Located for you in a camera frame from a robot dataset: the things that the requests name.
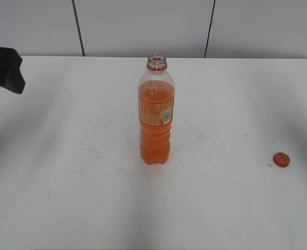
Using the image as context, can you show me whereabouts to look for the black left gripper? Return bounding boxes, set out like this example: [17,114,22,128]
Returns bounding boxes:
[0,47,26,94]

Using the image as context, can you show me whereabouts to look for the orange bottle cap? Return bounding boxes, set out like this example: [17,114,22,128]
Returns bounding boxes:
[273,152,290,168]

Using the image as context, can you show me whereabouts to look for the orange drink plastic bottle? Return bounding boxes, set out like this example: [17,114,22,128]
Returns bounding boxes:
[138,52,175,165]

